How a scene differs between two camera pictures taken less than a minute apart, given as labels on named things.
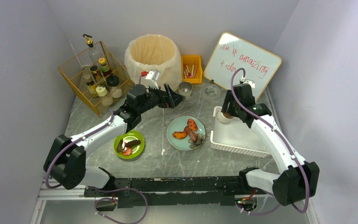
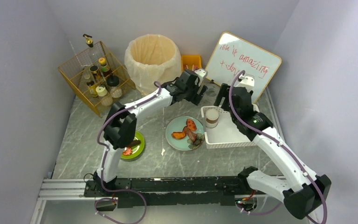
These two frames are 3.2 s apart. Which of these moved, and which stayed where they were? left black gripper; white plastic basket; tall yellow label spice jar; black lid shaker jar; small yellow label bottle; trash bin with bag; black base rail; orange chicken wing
Moved: white plastic basket; left black gripper
Stayed: black base rail; trash bin with bag; small yellow label bottle; tall yellow label spice jar; orange chicken wing; black lid shaker jar
